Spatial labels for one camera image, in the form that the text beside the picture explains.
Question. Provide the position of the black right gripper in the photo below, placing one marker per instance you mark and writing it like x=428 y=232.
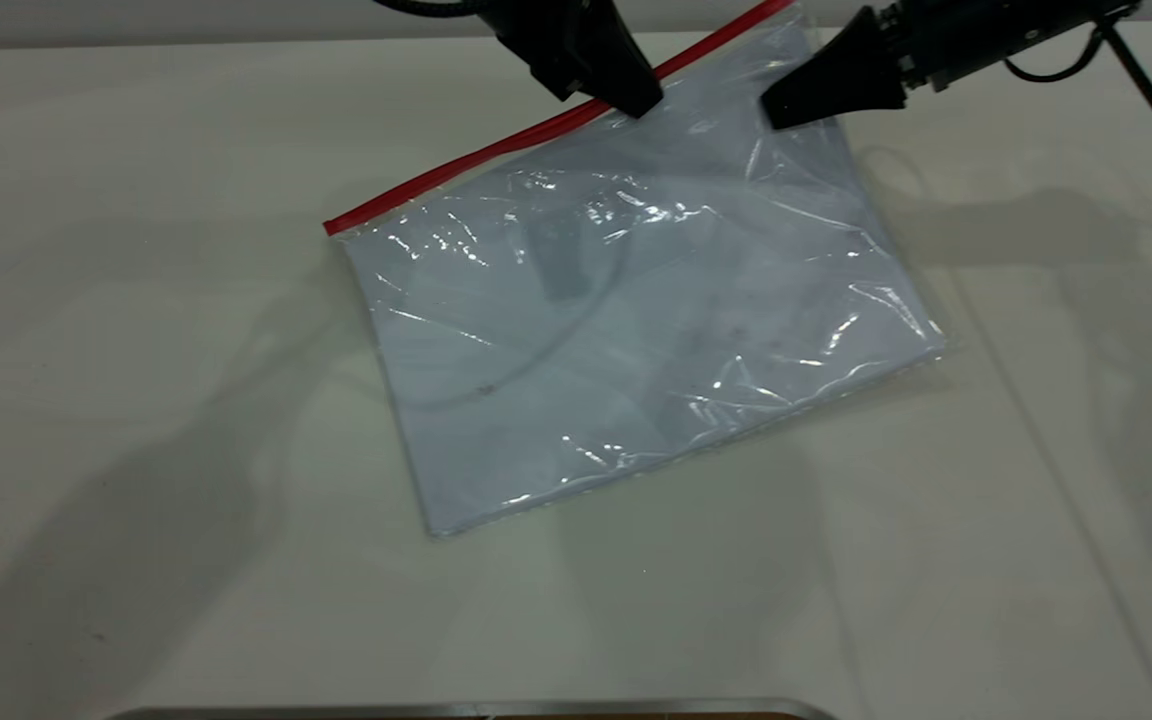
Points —
x=946 y=40

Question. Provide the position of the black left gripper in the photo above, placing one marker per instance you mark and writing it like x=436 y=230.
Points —
x=546 y=40

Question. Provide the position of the transparent zip bag red zipper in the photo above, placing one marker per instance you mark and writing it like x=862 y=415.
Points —
x=636 y=320

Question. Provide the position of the metal frame edge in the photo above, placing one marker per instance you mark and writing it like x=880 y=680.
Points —
x=476 y=710

